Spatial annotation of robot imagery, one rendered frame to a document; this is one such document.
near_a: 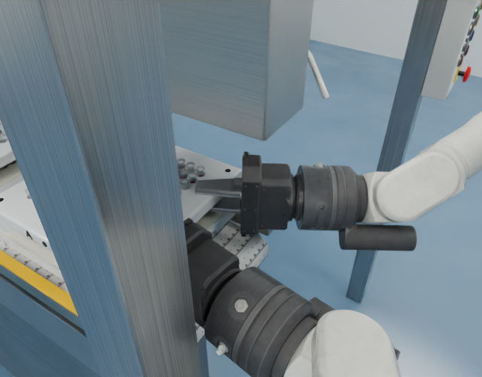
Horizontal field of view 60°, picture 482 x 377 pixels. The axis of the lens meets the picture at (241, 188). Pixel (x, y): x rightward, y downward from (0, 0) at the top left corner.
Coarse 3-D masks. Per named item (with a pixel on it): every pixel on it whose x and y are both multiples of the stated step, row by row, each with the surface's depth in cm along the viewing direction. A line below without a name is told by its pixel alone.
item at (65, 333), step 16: (240, 224) 69; (0, 288) 63; (16, 288) 59; (16, 304) 63; (32, 304) 58; (32, 320) 63; (48, 320) 58; (64, 320) 54; (48, 336) 63; (64, 336) 58; (80, 336) 53; (80, 352) 58; (96, 368) 57
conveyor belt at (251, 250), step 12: (228, 228) 67; (0, 240) 65; (216, 240) 65; (228, 240) 65; (240, 240) 65; (252, 240) 65; (264, 240) 66; (12, 252) 63; (240, 252) 63; (252, 252) 63; (264, 252) 65; (24, 264) 61; (36, 264) 61; (240, 264) 61; (252, 264) 63; (48, 276) 59
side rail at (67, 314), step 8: (0, 272) 59; (8, 272) 56; (16, 280) 56; (24, 288) 56; (32, 288) 54; (40, 296) 54; (48, 304) 54; (56, 304) 52; (64, 312) 52; (72, 320) 52
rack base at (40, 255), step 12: (204, 216) 58; (216, 216) 58; (228, 216) 60; (0, 228) 56; (216, 228) 58; (12, 240) 55; (24, 240) 54; (24, 252) 55; (36, 252) 53; (48, 252) 53; (48, 264) 52; (60, 276) 52
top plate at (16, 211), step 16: (192, 160) 61; (208, 160) 61; (208, 176) 58; (224, 176) 58; (240, 176) 59; (16, 192) 55; (192, 192) 55; (0, 208) 52; (16, 208) 52; (32, 208) 52; (192, 208) 52; (208, 208) 54; (16, 224) 51; (32, 224) 50
